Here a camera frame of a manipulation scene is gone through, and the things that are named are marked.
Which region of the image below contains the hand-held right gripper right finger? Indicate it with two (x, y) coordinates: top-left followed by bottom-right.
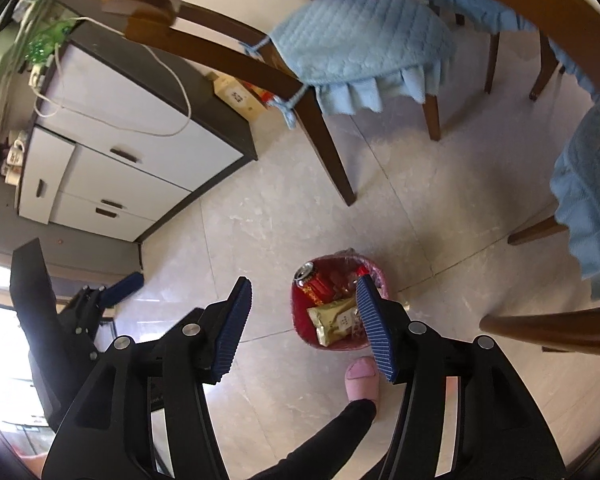
(355, 275), (566, 480)

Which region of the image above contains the green plastic pack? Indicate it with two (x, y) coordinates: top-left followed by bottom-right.
(27, 20), (73, 66)

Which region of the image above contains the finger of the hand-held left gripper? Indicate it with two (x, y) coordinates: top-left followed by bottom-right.
(72, 272), (146, 321)

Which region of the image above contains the red trash bin with liner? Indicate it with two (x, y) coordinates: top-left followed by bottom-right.
(291, 248), (390, 351)

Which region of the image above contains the wooden chair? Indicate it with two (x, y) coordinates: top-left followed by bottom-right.
(415, 0), (600, 356)
(102, 0), (442, 207)
(485, 30), (563, 102)

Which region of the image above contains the gold foil packet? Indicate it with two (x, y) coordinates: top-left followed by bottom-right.
(306, 296), (363, 348)

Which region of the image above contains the white power cable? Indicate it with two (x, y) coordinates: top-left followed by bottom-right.
(32, 16), (193, 137)

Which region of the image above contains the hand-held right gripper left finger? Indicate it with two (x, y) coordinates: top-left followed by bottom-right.
(42, 276), (253, 480)

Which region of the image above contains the person's leg in black pants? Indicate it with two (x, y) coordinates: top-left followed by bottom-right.
(252, 399), (378, 480)

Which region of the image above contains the beige cardboard box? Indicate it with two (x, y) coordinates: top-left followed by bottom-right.
(212, 72), (262, 122)

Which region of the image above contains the pink slipper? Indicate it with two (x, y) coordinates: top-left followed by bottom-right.
(345, 356), (381, 408)

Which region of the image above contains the white cabinet with dark frame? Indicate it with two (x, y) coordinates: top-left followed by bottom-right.
(17, 22), (258, 243)

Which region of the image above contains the red cardboard box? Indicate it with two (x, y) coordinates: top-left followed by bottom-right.
(250, 84), (276, 109)

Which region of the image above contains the red soda can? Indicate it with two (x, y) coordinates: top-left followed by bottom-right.
(294, 261), (341, 306)

